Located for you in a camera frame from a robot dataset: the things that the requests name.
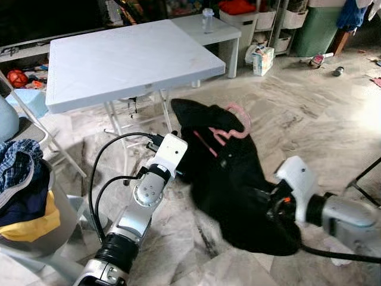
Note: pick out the small white plastic table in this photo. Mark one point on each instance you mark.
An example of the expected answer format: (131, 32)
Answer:
(223, 33)

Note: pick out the light blue plastic stool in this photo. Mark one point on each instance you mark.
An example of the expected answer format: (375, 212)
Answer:
(30, 102)

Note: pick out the green plastic bin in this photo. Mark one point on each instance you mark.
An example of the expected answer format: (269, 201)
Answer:
(315, 33)

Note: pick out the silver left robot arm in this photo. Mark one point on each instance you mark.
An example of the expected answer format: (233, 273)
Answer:
(140, 214)

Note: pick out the black garment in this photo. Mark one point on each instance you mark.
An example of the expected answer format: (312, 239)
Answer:
(238, 190)

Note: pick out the grey laundry bucket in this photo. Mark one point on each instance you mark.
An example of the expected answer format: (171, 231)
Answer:
(65, 226)

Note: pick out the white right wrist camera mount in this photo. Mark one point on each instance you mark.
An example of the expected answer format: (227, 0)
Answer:
(297, 179)

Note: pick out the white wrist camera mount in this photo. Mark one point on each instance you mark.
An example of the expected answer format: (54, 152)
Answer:
(169, 152)
(297, 179)

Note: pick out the pink toy bottle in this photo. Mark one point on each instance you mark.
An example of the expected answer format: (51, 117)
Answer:
(318, 60)

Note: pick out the grey metal folding chair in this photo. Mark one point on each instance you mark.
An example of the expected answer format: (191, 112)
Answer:
(24, 132)

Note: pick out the navy cloth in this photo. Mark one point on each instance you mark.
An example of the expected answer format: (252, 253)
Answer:
(24, 205)

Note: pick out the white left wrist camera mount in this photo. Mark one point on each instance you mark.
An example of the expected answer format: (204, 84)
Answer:
(169, 152)

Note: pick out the grey storage shelf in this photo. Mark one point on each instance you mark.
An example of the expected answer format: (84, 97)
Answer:
(280, 30)

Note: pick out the white television stand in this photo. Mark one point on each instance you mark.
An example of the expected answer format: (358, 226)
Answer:
(24, 52)

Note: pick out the printed diaper pack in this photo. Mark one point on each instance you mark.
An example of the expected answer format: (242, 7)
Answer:
(262, 61)

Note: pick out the white lidded laundry basket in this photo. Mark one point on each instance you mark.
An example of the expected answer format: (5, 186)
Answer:
(241, 33)

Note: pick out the blue hanging garment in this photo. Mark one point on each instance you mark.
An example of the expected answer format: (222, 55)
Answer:
(351, 15)

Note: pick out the large white folding table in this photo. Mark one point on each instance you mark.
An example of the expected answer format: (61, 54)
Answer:
(131, 65)

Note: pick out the red cloth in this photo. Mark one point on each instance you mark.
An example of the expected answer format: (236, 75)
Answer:
(237, 7)

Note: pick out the orange ball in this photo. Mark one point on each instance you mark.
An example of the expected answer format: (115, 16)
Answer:
(18, 78)

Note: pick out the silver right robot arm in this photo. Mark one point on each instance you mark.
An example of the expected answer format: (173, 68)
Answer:
(351, 217)

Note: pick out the brown wooden post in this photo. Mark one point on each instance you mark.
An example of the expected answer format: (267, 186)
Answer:
(340, 42)

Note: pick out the clear plastic bottle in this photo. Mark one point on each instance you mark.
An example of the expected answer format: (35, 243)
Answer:
(207, 22)

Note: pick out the pink plastic clothes hanger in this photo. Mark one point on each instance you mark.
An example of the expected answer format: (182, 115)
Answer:
(245, 122)

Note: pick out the black television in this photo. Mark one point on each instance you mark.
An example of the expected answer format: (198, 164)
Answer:
(47, 18)

